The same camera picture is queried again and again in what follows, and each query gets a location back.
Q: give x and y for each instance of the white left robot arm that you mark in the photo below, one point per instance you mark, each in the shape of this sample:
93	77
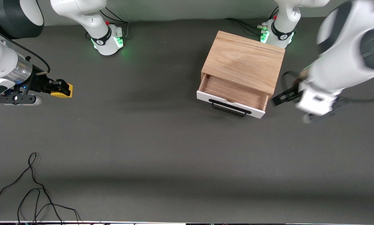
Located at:
346	62

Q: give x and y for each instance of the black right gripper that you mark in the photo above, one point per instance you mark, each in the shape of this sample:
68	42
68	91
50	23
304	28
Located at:
39	82

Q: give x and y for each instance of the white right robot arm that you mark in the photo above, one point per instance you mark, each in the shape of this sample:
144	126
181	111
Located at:
2	59

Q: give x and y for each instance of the white-fronted wooden drawer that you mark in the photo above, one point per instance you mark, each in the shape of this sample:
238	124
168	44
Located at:
234	92

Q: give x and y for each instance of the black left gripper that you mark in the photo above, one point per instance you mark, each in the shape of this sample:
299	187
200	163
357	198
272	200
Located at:
283	96

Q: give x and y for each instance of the dark grey table mat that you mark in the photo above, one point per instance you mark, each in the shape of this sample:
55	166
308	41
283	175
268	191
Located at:
174	140

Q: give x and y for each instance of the yellow cube block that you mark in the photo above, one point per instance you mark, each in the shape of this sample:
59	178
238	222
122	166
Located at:
62	95

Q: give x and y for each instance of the light wooden drawer cabinet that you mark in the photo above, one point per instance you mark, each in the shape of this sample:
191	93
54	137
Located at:
243	56

